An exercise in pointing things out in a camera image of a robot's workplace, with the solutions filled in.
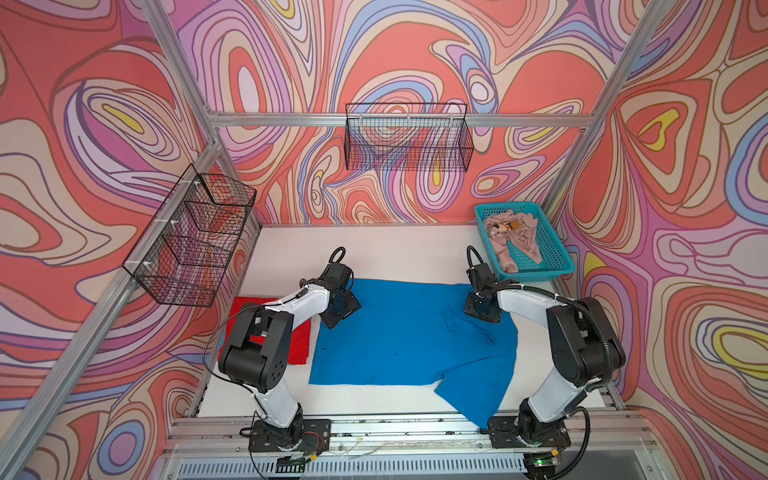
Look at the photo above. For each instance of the black wire basket back wall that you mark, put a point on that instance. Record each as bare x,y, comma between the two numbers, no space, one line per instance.
397,145

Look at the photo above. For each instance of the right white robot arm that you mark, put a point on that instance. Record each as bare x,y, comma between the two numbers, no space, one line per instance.
585,348

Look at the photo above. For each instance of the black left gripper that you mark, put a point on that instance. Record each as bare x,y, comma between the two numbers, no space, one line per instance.
354,304

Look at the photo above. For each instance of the black wire basket wall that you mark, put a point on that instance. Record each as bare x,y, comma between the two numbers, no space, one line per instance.
183,254
397,145

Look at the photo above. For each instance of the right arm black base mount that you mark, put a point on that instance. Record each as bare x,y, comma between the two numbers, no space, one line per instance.
527,430

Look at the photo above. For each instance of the black wire basket left wall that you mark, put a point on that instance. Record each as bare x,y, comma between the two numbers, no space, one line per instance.
183,254

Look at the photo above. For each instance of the beige t shirt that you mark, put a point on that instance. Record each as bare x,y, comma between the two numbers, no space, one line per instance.
510,232

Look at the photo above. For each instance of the aluminium left frame post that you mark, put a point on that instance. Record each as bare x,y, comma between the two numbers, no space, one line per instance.
106,117

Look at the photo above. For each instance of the teal plastic laundry basket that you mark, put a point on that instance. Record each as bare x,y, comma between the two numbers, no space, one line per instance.
556,261

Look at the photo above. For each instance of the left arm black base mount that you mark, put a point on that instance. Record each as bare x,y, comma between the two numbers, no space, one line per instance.
309,436

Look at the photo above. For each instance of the aluminium horizontal back bar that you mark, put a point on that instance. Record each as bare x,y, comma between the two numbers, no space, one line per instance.
339,119

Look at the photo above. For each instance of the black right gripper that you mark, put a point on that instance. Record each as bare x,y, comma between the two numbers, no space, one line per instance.
471,310

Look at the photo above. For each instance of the aluminium frame corner post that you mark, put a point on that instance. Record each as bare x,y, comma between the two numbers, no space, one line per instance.
638,41

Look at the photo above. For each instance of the folded red t shirt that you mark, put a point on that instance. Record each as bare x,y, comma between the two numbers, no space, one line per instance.
300,338

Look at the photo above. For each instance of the blue t shirt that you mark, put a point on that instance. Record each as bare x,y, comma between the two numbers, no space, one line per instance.
417,334

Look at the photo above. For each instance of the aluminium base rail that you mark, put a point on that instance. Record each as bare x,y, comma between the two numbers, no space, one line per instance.
430,446

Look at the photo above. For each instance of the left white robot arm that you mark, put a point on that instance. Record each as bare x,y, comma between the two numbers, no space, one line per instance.
256,354

